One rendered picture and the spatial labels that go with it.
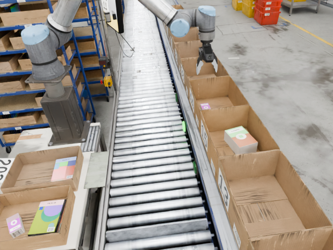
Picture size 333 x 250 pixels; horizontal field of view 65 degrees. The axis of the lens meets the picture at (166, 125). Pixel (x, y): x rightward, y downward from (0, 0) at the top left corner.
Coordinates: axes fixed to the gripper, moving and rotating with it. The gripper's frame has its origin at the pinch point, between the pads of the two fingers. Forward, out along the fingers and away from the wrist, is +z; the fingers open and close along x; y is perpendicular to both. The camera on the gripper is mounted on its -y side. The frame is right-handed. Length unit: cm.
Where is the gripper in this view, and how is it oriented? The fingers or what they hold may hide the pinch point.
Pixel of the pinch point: (206, 73)
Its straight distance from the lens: 162.6
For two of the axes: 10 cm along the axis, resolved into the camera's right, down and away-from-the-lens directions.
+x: -9.9, 1.2, -0.4
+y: -1.1, -5.8, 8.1
